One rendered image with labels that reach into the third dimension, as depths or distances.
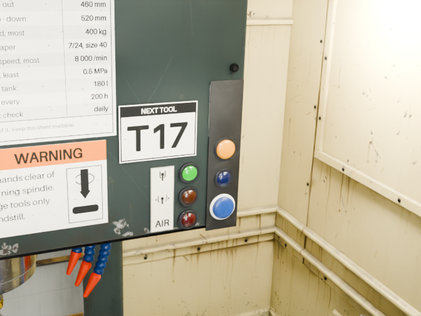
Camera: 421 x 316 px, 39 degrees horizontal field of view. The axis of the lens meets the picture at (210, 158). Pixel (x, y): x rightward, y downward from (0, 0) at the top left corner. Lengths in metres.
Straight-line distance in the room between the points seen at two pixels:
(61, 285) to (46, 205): 0.81
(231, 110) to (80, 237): 0.24
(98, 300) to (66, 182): 0.92
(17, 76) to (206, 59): 0.22
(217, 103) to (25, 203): 0.26
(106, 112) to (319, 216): 1.30
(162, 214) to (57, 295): 0.80
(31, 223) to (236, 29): 0.33
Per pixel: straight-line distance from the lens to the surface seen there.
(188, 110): 0.72
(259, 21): 1.90
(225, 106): 0.74
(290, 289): 2.17
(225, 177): 0.77
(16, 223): 0.72
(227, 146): 0.75
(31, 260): 0.92
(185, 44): 0.71
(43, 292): 1.51
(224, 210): 0.78
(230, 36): 0.73
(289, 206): 2.06
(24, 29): 0.66
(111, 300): 1.62
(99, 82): 0.68
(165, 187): 0.74
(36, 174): 0.70
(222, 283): 2.18
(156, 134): 0.72
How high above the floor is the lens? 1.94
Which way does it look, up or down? 19 degrees down
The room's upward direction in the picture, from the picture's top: 2 degrees clockwise
